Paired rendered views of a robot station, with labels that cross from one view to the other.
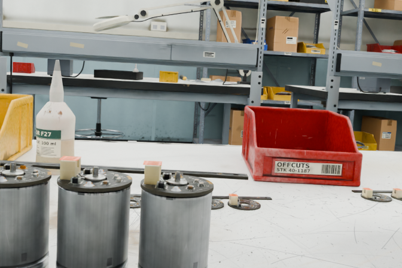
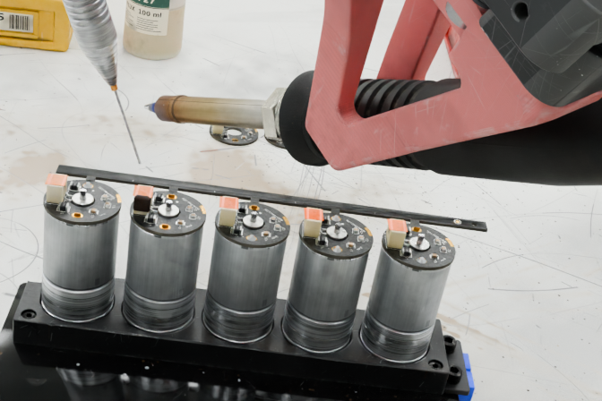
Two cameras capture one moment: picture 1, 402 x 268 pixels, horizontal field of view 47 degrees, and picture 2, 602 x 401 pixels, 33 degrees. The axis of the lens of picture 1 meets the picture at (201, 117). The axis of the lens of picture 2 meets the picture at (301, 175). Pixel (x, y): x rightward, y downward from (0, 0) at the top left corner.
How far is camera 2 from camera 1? 0.20 m
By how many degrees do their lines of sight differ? 25
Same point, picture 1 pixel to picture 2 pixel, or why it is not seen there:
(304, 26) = not seen: outside the picture
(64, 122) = not seen: outside the picture
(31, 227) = (273, 277)
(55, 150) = (159, 24)
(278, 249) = (491, 242)
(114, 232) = (354, 289)
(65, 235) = (307, 288)
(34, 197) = (279, 251)
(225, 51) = not seen: outside the picture
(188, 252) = (425, 313)
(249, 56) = not seen: outside the picture
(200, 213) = (441, 281)
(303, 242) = (523, 232)
